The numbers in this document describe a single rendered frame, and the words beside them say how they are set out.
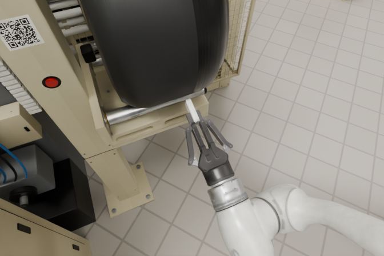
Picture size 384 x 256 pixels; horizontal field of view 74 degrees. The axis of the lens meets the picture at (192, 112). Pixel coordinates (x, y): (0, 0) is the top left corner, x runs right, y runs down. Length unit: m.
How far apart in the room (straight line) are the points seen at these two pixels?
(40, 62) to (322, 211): 0.75
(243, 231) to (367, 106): 1.88
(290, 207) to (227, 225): 0.17
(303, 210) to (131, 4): 0.59
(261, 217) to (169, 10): 0.49
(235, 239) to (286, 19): 2.51
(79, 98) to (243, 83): 1.53
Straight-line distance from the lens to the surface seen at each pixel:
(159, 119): 0.86
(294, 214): 0.71
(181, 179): 1.68
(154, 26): 0.51
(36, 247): 1.10
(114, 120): 0.83
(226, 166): 0.65
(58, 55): 0.73
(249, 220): 0.64
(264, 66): 2.32
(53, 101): 0.84
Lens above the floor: 1.58
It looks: 55 degrees down
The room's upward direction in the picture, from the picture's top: straight up
